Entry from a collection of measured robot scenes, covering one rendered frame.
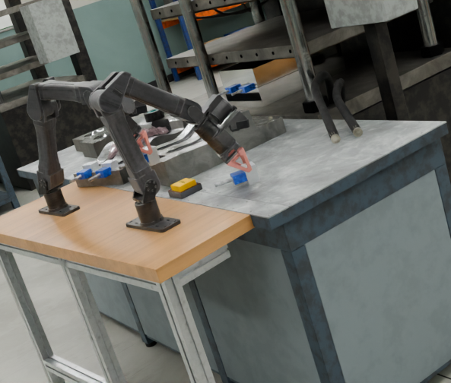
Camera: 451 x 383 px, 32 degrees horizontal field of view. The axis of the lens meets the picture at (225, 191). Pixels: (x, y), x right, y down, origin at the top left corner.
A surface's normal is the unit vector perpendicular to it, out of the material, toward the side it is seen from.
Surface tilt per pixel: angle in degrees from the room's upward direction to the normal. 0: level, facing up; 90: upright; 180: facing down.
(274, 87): 90
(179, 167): 90
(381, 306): 90
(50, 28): 90
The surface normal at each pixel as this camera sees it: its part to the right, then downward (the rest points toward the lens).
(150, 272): -0.73, 0.40
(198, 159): 0.54, 0.08
